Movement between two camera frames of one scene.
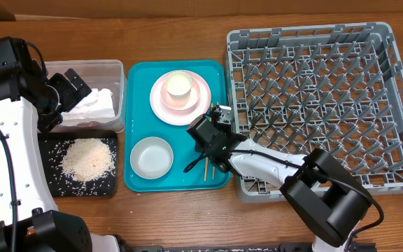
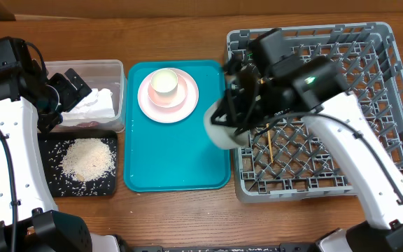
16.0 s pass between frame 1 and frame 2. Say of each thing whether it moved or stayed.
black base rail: stayed
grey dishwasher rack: stayed
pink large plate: moved
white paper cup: moved
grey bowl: moved
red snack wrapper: stayed
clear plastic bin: stayed
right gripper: moved
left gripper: stayed
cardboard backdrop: stayed
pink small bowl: moved
